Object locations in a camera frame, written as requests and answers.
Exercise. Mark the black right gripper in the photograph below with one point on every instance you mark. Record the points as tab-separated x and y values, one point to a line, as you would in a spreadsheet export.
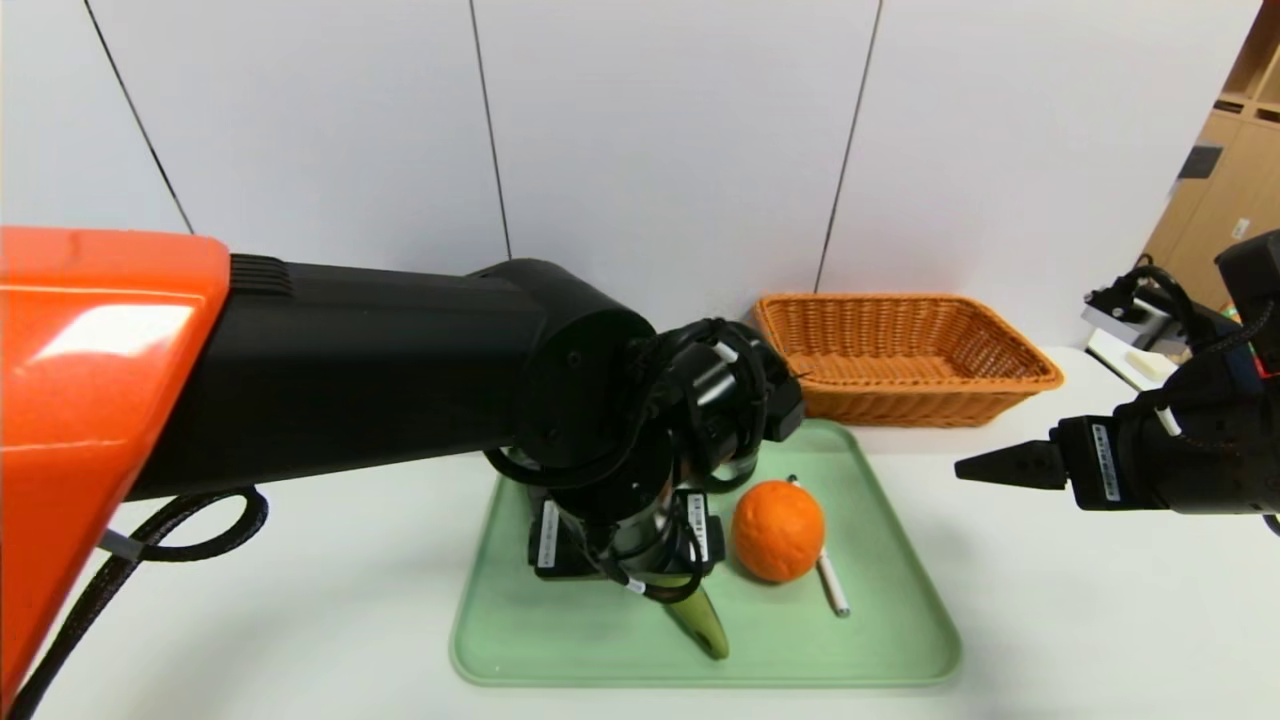
1100	462

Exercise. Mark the wooden cabinet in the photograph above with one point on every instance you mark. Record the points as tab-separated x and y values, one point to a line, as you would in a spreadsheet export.
1220	200

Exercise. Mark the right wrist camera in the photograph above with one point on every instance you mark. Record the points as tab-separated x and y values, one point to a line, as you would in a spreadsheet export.
1130	300

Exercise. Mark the grey cabinet plaque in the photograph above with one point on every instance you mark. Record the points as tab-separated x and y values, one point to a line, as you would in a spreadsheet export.
1199	162

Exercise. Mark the orange fruit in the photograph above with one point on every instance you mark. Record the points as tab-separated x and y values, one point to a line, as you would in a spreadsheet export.
778	530

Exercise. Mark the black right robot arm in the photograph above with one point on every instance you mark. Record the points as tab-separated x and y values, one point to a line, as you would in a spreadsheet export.
1230	440

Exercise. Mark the light green plastic tray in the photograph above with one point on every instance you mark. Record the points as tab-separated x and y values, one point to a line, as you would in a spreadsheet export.
600	640

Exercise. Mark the white block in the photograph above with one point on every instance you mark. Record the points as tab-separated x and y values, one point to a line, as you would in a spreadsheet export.
1148	364

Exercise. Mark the orange wicker basket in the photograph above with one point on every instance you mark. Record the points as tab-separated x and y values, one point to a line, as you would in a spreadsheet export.
900	350

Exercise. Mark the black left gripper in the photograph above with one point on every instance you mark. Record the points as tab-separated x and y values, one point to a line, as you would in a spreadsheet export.
622	540

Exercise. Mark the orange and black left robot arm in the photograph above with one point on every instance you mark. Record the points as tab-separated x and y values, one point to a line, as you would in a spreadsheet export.
350	370

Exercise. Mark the white pen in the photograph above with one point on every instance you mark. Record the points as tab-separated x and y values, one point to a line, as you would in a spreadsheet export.
833	595

